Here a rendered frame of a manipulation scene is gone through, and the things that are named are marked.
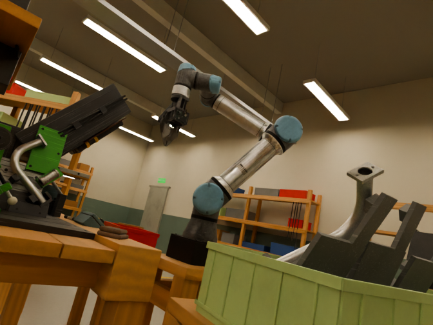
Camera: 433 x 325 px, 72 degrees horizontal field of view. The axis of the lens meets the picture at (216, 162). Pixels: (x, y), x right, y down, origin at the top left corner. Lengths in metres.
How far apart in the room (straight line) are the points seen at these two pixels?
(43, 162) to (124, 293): 0.74
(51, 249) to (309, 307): 0.60
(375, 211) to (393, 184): 5.63
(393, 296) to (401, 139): 5.99
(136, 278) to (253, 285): 0.40
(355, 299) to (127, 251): 0.60
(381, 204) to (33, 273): 0.83
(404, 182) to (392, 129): 1.09
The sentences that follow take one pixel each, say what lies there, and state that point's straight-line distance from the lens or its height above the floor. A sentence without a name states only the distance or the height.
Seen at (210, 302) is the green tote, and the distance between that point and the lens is 0.77.
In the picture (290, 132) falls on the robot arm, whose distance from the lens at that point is 1.20.
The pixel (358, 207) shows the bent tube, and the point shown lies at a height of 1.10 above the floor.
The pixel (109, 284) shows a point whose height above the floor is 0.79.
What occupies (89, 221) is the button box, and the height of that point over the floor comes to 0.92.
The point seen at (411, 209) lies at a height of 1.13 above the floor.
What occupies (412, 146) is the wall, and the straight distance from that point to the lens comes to 6.45.
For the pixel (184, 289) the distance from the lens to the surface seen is 1.11.
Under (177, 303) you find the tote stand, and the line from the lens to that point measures 0.87.
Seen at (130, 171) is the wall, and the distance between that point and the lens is 11.75.
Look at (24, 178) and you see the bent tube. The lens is 1.38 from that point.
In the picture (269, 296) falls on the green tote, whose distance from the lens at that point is 0.61.
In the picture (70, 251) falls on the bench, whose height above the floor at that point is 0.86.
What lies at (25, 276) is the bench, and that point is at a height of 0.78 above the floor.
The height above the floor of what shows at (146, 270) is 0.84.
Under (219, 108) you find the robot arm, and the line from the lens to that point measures 1.38.
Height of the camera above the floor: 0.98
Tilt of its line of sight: 13 degrees up
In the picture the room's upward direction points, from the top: 13 degrees clockwise
